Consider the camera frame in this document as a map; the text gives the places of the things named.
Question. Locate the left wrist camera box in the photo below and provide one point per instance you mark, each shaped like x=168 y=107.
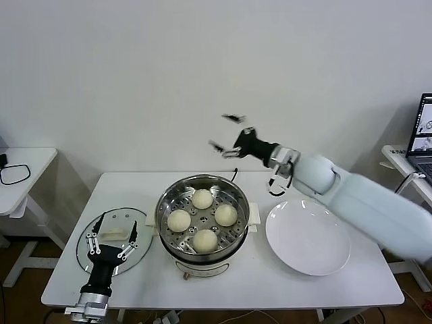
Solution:
x=87 y=310

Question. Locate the open dark laptop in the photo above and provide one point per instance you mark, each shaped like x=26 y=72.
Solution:
x=422 y=135

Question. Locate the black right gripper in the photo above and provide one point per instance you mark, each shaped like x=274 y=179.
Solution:
x=256 y=148

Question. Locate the perforated stainless steel steamer basket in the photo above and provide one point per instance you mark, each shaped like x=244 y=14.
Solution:
x=165 y=206

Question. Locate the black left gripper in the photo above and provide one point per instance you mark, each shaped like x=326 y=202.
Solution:
x=101 y=266

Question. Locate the white steamed baozi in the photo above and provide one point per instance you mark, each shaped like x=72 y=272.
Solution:
x=205 y=240
x=226 y=215
x=179 y=220
x=202 y=198

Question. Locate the white power strip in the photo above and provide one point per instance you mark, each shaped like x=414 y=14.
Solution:
x=170 y=317

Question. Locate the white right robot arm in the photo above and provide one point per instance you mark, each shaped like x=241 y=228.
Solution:
x=354 y=195

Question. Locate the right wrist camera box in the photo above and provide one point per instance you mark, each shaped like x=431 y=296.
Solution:
x=285 y=162

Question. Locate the cream electric cooking pot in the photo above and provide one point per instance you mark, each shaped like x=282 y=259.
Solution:
x=202 y=270

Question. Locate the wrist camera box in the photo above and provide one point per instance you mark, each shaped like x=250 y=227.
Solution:
x=285 y=162
x=87 y=310

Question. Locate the white round plate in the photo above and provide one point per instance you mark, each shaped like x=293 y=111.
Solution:
x=303 y=236

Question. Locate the small black adapter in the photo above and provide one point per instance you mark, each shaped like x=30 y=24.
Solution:
x=3 y=159

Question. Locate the white side table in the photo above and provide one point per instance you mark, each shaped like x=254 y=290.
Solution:
x=395 y=158
x=33 y=162

